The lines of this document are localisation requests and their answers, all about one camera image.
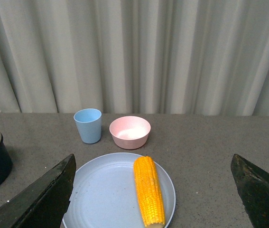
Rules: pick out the white curtain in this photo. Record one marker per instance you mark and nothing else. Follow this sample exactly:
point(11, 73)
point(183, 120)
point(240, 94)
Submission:
point(207, 57)

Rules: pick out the yellow corn cob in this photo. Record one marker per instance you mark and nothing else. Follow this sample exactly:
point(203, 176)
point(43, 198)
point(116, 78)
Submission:
point(149, 193)

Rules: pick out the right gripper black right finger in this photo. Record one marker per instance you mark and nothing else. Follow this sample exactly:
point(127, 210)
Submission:
point(252, 184)

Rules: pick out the light blue plate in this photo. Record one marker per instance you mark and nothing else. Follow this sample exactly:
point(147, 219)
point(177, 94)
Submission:
point(104, 194)

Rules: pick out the light blue cup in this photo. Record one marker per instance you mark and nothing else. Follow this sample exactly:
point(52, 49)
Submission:
point(89, 123)

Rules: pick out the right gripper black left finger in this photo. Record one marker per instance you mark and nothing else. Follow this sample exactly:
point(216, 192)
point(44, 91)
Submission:
point(43, 203)

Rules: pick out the pink bowl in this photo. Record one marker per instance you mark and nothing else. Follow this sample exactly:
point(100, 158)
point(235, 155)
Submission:
point(130, 132)

